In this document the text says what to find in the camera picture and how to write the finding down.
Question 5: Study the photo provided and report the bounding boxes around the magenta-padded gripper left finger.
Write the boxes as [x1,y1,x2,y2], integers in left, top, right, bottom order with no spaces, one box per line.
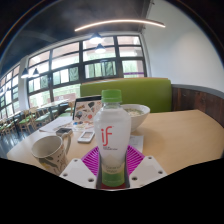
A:
[59,145,101,190]

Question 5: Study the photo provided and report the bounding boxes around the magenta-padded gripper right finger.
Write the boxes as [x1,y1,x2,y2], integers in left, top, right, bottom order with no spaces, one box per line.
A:
[125,144,168,190]

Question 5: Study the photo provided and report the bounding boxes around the white green-capped drink bottle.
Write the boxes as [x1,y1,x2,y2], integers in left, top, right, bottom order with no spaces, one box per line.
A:
[93,88,132,188]

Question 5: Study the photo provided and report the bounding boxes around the white paper slip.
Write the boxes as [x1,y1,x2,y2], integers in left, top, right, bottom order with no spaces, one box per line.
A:
[128,134,145,154]

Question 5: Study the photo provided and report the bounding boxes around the patterned cream mug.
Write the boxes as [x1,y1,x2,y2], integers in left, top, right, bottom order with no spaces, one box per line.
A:
[30,133,73,177]

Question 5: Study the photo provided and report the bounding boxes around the small white device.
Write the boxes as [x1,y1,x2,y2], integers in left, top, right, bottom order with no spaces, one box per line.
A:
[77,129,96,144]

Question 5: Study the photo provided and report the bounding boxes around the white paper sheets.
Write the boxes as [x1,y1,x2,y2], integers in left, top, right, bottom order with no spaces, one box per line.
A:
[39,115,74,134]

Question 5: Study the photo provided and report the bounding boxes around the white bowl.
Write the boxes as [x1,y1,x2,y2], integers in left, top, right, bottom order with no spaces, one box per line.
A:
[120,103,151,133]

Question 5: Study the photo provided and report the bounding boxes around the sticker-covered laptop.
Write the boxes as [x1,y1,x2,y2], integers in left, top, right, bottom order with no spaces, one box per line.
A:
[72,95,103,126]

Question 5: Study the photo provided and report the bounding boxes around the wooden dining table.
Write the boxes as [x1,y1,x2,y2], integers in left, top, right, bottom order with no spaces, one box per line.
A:
[38,99,73,116]

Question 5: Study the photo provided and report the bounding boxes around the group of green-seated wooden chairs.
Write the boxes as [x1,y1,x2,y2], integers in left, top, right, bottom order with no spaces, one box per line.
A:
[0,106,76,135]

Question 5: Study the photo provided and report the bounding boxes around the green upholstered bench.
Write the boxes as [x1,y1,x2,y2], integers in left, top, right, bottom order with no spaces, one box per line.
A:
[79,77,173,114]

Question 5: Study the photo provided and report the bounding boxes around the long curved ceiling light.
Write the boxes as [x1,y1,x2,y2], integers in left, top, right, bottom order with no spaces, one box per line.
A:
[73,18,167,33]

